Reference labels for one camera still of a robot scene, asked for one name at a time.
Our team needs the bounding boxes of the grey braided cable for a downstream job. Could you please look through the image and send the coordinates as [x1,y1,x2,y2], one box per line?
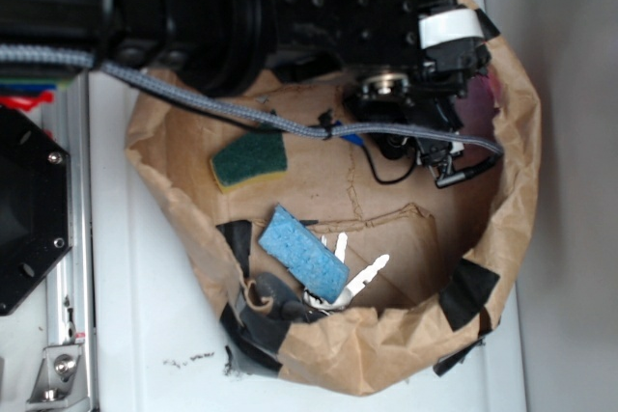
[0,43,504,157]

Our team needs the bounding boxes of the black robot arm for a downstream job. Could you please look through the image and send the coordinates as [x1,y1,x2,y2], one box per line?
[1,0,491,135]

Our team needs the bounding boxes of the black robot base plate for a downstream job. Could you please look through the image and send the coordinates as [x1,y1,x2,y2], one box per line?
[1,107,70,316]

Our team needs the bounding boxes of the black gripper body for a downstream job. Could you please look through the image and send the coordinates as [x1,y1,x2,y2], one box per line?
[269,0,490,134]

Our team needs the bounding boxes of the brown paper bag bin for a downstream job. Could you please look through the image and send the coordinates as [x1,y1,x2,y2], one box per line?
[126,15,541,396]

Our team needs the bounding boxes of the white plastic keys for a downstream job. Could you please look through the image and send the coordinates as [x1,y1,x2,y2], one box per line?
[302,254,390,312]

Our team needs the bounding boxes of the blue sponge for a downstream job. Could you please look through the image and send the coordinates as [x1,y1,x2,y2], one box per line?
[258,205,350,303]

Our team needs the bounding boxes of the green and yellow sponge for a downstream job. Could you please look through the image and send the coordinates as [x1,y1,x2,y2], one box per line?
[210,132,288,193]

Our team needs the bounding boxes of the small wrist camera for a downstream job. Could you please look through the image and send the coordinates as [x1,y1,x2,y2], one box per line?
[376,134,467,189]

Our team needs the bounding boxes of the aluminium frame rail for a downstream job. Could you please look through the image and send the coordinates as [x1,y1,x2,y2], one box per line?
[25,74,99,411]

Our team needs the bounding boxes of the white tape roll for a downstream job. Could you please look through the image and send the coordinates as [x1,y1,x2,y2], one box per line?
[418,8,485,49]

